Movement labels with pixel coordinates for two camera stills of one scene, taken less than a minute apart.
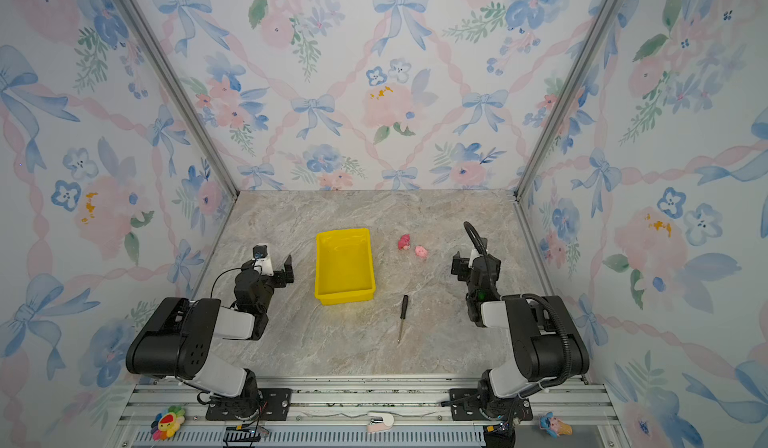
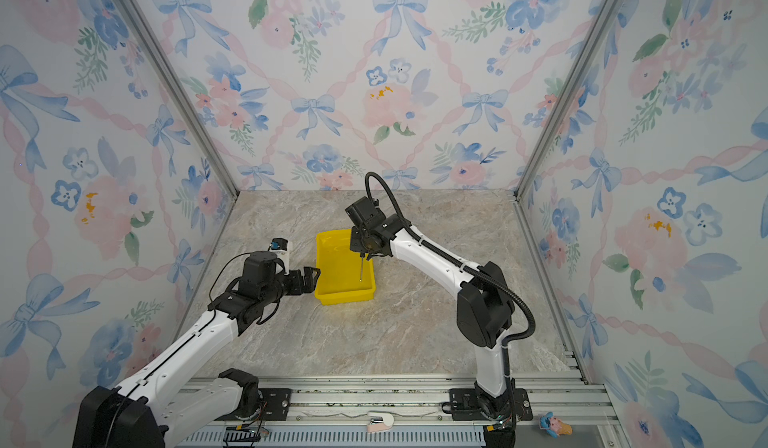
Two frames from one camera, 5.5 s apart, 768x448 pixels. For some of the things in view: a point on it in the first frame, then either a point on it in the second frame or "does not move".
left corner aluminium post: x=157 y=41 does not move
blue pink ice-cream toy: x=555 y=426 does not move
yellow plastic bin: x=344 y=266 does not move
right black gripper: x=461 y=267 -> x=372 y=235
